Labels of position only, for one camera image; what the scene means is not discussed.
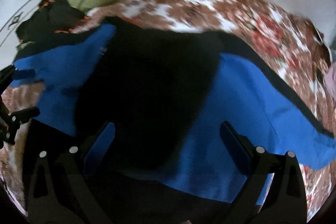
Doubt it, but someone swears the blue and black sweatshirt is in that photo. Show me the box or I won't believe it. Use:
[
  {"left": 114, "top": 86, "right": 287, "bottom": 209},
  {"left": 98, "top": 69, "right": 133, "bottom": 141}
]
[{"left": 14, "top": 17, "right": 335, "bottom": 223}]

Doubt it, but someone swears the pink cloth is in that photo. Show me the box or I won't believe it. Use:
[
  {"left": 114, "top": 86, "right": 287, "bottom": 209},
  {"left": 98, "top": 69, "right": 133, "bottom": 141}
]
[{"left": 324, "top": 62, "right": 336, "bottom": 100}]

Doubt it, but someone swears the brown floral fleece blanket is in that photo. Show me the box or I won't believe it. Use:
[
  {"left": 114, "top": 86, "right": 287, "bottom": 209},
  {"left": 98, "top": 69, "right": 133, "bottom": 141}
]
[{"left": 1, "top": 0, "right": 335, "bottom": 221}]

